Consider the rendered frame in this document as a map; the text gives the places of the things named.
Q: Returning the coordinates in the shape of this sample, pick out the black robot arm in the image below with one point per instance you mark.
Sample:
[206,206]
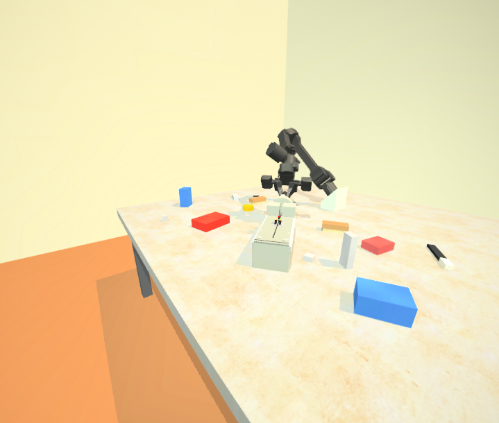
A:
[290,144]

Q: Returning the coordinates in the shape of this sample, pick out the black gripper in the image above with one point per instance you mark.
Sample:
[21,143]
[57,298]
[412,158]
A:
[288,180]

